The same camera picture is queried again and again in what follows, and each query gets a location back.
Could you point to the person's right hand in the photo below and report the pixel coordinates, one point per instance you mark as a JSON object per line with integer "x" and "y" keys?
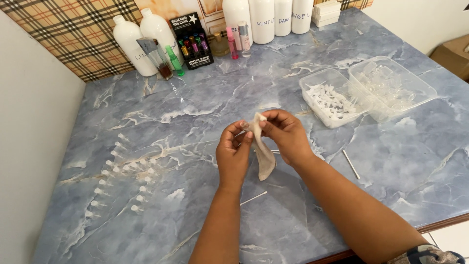
{"x": 289, "y": 137}

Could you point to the person's left hand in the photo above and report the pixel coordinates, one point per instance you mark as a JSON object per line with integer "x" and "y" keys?
{"x": 231, "y": 157}

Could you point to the beige cleaning cloth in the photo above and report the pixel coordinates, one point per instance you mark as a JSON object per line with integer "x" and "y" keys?
{"x": 264, "y": 157}

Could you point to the small clear glass vial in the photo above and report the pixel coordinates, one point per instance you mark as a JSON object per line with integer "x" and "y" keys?
{"x": 245, "y": 126}

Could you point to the clear plastic container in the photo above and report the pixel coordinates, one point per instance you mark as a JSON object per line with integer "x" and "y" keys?
{"x": 403, "y": 91}
{"x": 329, "y": 110}

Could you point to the pile of white sprayer parts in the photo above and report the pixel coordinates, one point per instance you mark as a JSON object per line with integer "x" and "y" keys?
{"x": 331, "y": 101}

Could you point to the pink spray bottle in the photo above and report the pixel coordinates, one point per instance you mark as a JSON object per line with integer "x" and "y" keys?
{"x": 232, "y": 46}

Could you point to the clear silver-capped spray bottle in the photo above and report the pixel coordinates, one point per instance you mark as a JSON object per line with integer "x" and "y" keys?
{"x": 244, "y": 38}

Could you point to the pile of clear empty bottles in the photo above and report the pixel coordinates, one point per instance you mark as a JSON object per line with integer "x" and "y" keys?
{"x": 386, "y": 88}

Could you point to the rows of white-capped clear vials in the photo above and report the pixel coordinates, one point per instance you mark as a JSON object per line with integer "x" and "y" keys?
{"x": 122, "y": 172}

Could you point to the round gold-capped perfume bottle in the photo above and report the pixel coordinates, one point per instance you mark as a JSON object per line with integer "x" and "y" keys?
{"x": 220, "y": 47}

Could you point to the green spray bottle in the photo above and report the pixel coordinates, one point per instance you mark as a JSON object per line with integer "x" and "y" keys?
{"x": 174, "y": 60}

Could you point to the group of colourful roll-on bottles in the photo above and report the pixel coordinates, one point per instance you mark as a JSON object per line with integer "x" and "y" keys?
{"x": 193, "y": 44}

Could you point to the large white plastic bottle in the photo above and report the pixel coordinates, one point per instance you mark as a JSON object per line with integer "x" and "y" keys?
{"x": 302, "y": 16}
{"x": 283, "y": 18}
{"x": 130, "y": 44}
{"x": 262, "y": 20}
{"x": 157, "y": 31}
{"x": 234, "y": 14}

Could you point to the tall clear silver-capped perfume bottle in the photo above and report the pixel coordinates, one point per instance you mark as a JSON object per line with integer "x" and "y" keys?
{"x": 155, "y": 57}

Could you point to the stack of white boxes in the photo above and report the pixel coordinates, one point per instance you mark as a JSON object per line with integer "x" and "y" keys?
{"x": 326, "y": 13}

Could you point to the black cardboard display box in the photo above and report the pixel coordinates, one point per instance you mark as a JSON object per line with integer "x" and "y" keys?
{"x": 187, "y": 24}

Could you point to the camouflage sleeve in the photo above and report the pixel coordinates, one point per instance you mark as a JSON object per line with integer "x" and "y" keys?
{"x": 425, "y": 255}

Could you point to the brown cardboard box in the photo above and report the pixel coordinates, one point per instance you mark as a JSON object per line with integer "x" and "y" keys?
{"x": 452, "y": 55}

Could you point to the plaid patterned backdrop sheet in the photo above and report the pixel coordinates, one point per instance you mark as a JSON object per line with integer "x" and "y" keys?
{"x": 73, "y": 33}

